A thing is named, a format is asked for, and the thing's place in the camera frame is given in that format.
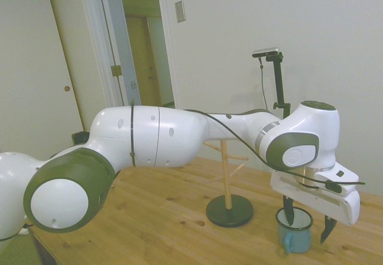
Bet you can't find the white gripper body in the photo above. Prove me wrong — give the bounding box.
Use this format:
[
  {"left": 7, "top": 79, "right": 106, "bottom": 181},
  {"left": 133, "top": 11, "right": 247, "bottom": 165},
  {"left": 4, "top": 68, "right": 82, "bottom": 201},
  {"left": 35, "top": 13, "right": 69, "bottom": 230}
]
[{"left": 270, "top": 169, "right": 363, "bottom": 227}]

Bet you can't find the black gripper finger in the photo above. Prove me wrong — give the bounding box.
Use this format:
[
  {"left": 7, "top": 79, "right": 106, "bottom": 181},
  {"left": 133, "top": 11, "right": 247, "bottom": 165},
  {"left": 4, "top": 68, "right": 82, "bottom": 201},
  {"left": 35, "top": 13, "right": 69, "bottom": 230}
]
[
  {"left": 320, "top": 215, "right": 338, "bottom": 245},
  {"left": 282, "top": 195, "right": 296, "bottom": 227}
]

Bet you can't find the light blue enamel mug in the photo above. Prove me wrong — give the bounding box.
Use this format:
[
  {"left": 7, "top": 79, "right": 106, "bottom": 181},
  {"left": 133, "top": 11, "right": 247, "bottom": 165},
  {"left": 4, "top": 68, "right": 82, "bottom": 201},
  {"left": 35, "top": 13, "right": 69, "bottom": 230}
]
[{"left": 275, "top": 207, "right": 314, "bottom": 255}]

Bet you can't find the wooden mug tree black base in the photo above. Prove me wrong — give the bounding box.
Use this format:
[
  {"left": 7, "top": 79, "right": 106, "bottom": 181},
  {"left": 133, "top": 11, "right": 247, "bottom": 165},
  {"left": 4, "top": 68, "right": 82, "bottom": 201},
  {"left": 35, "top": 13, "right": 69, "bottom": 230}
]
[{"left": 202, "top": 139, "right": 255, "bottom": 229}]

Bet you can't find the brown wooden door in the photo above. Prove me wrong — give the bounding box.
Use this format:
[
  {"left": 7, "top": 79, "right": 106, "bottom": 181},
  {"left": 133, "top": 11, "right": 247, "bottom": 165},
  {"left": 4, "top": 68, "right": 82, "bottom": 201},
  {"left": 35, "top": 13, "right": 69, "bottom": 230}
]
[{"left": 124, "top": 16, "right": 163, "bottom": 108}]

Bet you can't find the white open door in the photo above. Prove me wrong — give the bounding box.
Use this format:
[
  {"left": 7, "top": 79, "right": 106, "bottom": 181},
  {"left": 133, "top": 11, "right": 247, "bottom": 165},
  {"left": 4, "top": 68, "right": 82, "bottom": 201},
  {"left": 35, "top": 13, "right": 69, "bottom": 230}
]
[{"left": 98, "top": 0, "right": 142, "bottom": 108}]

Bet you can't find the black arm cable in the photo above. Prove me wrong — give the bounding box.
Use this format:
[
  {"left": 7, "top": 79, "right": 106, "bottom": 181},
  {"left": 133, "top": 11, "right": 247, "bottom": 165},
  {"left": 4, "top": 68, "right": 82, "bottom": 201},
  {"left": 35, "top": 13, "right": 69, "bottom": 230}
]
[{"left": 183, "top": 108, "right": 366, "bottom": 193}]

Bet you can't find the black clamp camera stand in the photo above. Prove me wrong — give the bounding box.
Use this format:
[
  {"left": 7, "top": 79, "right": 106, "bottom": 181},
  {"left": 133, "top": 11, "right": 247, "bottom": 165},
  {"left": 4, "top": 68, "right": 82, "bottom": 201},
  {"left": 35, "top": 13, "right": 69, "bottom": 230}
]
[{"left": 265, "top": 52, "right": 291, "bottom": 120}]

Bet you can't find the thin camera cable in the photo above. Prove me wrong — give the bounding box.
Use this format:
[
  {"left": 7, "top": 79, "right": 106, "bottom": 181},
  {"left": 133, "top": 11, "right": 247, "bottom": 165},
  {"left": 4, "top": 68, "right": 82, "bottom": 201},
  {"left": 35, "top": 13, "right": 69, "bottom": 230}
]
[{"left": 259, "top": 57, "right": 269, "bottom": 111}]

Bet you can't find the grey exterior camera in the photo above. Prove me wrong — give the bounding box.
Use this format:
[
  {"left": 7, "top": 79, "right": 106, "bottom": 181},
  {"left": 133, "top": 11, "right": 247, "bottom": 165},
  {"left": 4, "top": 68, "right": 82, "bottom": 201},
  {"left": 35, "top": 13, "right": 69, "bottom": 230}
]
[{"left": 251, "top": 47, "right": 281, "bottom": 59}]

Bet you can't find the grey wall switch plate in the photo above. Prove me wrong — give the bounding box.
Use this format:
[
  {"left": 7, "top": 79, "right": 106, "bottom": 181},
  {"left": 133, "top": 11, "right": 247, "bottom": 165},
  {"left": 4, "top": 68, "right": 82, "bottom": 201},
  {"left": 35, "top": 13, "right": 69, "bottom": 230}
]
[{"left": 174, "top": 0, "right": 187, "bottom": 24}]

